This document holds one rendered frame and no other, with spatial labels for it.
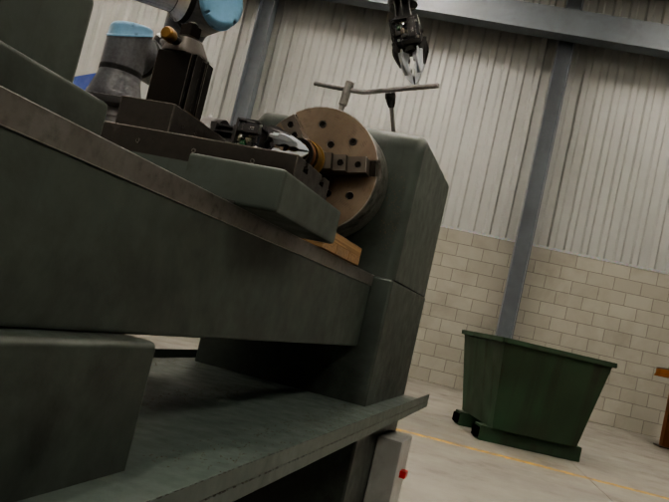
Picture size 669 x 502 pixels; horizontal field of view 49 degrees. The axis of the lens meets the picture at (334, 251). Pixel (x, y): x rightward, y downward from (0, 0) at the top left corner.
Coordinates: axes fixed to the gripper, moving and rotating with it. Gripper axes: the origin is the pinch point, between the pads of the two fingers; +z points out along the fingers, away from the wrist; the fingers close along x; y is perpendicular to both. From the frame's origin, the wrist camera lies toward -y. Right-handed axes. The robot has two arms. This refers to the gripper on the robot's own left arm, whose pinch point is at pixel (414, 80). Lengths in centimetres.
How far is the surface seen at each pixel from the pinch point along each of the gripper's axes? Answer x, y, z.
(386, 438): -25, -35, 89
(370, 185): -13.0, 6.9, 26.4
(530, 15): 94, -925, -434
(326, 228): -11, 61, 46
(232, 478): -16, 97, 80
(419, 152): -2.2, -9.2, 15.9
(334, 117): -19.7, 6.9, 7.9
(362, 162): -13.5, 10.9, 21.7
